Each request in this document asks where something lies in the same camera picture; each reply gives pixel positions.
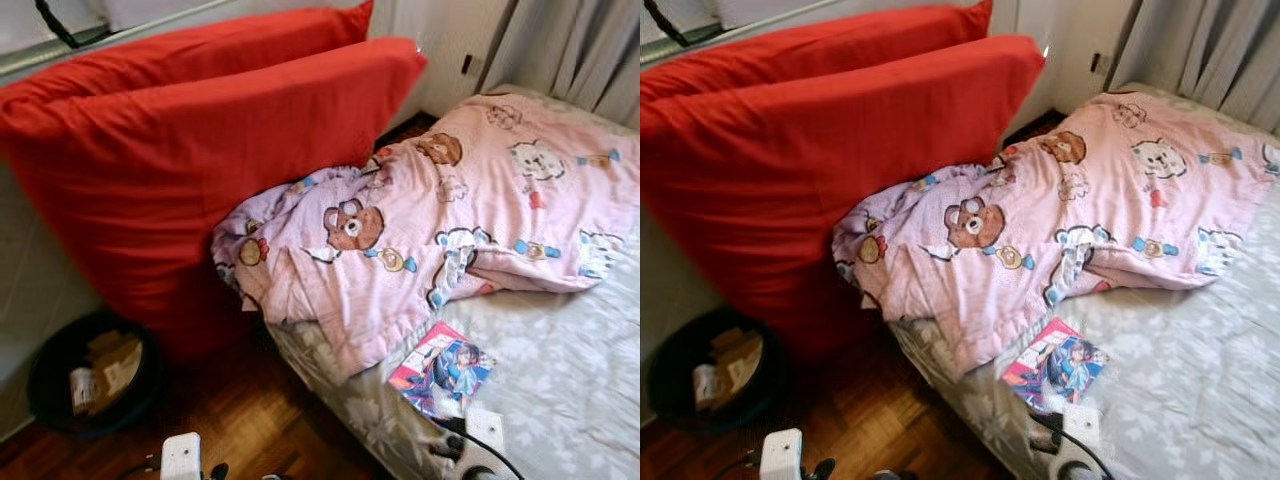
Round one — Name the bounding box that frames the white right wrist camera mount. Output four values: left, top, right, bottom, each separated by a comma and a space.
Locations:
466, 408, 506, 451
1062, 405, 1101, 446

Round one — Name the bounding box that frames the grey curtain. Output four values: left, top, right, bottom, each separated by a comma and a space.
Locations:
1110, 0, 1280, 136
480, 0, 641, 126

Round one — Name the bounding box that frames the pink cartoon print blanket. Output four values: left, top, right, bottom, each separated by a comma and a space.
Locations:
210, 93, 641, 381
832, 90, 1280, 381

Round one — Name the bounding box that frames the red pillow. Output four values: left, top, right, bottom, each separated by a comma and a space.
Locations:
0, 0, 376, 111
640, 35, 1046, 361
0, 38, 429, 366
640, 0, 994, 101

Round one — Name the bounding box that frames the small white carton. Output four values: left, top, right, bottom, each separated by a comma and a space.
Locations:
693, 363, 723, 409
69, 370, 101, 414

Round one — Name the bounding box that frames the black round waste bin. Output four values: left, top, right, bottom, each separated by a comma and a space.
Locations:
645, 305, 791, 436
27, 310, 166, 441

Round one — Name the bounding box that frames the anime cover book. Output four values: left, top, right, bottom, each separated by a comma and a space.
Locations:
1000, 318, 1109, 413
388, 320, 498, 419

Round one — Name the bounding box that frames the bed with grey floral sheet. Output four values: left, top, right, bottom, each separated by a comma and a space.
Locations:
265, 85, 641, 480
885, 82, 1280, 480

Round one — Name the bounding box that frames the grey window sill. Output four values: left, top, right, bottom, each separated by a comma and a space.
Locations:
0, 0, 241, 76
640, 0, 851, 66

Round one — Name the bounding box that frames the brown cardboard piece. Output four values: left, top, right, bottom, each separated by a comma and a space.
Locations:
705, 328, 766, 396
85, 330, 143, 396

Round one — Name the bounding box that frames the black window latch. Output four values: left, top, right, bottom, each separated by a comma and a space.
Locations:
645, 0, 716, 46
35, 0, 106, 49

